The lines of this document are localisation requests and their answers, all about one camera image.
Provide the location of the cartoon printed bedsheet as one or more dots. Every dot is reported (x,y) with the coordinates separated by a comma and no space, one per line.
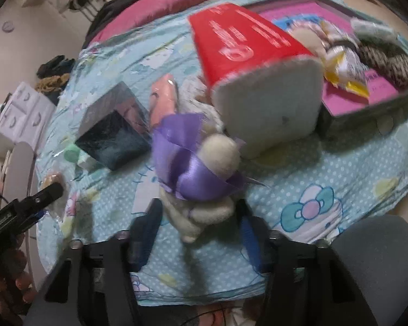
(309,176)

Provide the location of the red tissue pack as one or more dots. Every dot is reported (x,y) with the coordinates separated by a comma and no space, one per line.
(244,40)

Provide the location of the green white packet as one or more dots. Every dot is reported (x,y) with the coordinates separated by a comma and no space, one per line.
(370,29)

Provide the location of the brown scarf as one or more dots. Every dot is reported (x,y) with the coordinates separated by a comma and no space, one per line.
(52,83)

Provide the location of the pink face mask pack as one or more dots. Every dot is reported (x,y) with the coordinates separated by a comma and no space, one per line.
(161,98)

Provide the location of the person's left hand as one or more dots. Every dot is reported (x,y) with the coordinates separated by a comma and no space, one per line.
(20,285)

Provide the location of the white drawer cabinet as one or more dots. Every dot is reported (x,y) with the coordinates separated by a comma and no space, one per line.
(23,115)

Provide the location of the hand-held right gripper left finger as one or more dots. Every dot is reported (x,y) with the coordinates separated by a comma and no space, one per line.
(144,234)

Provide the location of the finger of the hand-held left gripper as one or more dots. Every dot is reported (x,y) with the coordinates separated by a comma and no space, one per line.
(49,192)
(37,215)

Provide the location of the purple ribbon plush bear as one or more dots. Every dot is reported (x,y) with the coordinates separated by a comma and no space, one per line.
(190,176)

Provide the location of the grey chair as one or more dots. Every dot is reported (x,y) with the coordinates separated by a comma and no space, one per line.
(377,251)
(18,169)

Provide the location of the pink book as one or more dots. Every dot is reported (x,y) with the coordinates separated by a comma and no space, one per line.
(340,105)

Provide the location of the white lace scrunchie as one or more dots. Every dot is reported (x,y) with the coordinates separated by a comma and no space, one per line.
(193,88)

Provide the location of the yellow white packet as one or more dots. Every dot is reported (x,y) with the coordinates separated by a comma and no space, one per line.
(346,71)

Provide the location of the round wall clock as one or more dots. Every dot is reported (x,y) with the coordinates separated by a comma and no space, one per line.
(7,26)

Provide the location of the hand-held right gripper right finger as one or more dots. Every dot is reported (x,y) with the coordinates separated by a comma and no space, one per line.
(251,241)

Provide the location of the pink dress plush bear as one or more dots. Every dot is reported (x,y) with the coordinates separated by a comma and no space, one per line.
(306,37)

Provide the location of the black box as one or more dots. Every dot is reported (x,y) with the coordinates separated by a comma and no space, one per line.
(112,139)

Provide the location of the dark clothes pile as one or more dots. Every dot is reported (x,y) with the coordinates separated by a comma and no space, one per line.
(56,64)

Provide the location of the leopard print scrunchie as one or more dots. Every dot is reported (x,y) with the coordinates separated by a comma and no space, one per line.
(387,61)

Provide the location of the black coat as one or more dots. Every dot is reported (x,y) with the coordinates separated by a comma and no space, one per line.
(115,10)

